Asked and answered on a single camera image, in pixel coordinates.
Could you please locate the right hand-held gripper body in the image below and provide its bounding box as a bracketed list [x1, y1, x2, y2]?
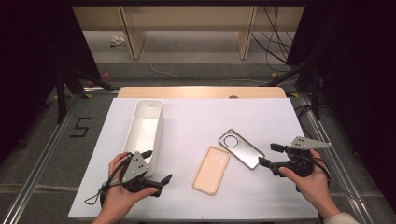
[270, 135, 332, 179]

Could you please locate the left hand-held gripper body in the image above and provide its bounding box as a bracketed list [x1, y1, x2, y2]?
[120, 151, 163, 198]

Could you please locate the white plastic storage box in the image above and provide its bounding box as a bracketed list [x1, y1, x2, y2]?
[121, 98, 164, 178]

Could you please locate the beige phone case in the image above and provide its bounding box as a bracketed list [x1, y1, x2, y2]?
[191, 145, 232, 196]

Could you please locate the person's right hand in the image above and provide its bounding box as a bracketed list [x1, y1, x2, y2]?
[278, 149, 342, 219]

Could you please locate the person's left hand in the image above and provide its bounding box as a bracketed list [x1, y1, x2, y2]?
[100, 151, 159, 219]

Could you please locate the white table cover sheet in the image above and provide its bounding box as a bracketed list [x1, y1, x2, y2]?
[67, 97, 319, 222]

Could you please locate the black metal stand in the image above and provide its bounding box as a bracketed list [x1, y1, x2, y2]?
[260, 60, 321, 121]
[55, 66, 120, 125]

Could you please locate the wooden table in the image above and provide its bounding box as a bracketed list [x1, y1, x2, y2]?
[117, 86, 288, 100]

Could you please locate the purple object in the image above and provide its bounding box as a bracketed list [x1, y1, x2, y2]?
[86, 72, 113, 88]

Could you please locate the black curtain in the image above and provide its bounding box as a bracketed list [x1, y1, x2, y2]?
[286, 0, 396, 214]
[0, 0, 102, 164]

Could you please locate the crumpled white paper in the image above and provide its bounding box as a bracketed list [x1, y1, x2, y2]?
[109, 34, 126, 48]

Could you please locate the wooden shelf unit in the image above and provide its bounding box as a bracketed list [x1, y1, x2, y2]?
[72, 6, 305, 61]

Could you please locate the left hand-held gripper cable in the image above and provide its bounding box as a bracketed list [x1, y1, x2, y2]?
[84, 154, 133, 207]

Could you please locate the hand-held gripper cable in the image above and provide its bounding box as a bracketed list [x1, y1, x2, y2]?
[84, 154, 133, 207]
[306, 155, 364, 203]

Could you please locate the black floor cable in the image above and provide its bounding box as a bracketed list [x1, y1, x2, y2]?
[293, 104, 316, 139]

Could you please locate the right hand-held gripper cable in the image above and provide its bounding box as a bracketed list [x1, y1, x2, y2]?
[306, 155, 364, 203]

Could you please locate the white floor cable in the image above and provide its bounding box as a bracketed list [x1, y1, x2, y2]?
[148, 63, 270, 85]

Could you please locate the bundle of black cables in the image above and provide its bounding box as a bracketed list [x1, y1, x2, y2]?
[250, 6, 297, 68]

